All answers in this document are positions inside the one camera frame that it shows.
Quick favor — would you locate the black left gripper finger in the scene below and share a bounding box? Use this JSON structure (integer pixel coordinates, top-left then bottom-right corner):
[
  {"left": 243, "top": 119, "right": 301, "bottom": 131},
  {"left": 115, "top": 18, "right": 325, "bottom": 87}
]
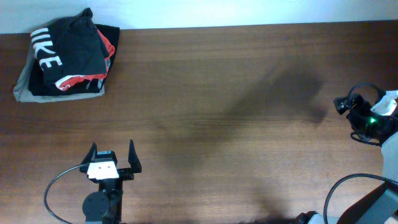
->
[
  {"left": 81, "top": 142, "right": 97, "bottom": 165},
  {"left": 128, "top": 139, "right": 142, "bottom": 173}
]

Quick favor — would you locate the dark green t-shirt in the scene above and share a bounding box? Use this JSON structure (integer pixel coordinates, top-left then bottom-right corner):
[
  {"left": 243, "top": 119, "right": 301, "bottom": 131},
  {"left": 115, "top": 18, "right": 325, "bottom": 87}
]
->
[{"left": 30, "top": 8, "right": 115, "bottom": 91}]

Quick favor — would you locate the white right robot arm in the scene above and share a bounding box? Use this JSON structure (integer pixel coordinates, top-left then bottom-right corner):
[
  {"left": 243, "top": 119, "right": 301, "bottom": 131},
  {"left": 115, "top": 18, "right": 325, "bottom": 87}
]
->
[{"left": 293, "top": 91, "right": 397, "bottom": 224}]

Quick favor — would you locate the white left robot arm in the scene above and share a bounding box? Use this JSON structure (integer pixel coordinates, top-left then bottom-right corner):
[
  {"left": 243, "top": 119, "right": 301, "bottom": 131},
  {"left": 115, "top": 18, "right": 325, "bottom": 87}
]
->
[{"left": 79, "top": 141, "right": 142, "bottom": 224}]

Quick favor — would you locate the red folded garment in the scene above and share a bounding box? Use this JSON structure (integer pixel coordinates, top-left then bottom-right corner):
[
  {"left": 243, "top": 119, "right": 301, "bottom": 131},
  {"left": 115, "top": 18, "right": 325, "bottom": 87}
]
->
[{"left": 55, "top": 29, "right": 115, "bottom": 91}]

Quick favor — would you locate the black folded garment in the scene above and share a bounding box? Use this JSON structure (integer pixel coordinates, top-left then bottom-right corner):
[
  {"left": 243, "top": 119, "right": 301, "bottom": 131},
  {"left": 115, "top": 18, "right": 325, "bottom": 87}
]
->
[{"left": 28, "top": 24, "right": 120, "bottom": 96}]

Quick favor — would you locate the grey folded garment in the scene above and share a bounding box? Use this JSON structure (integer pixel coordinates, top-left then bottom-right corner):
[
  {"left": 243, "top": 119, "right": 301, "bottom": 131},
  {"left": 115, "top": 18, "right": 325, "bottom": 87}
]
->
[{"left": 13, "top": 45, "right": 105, "bottom": 103}]

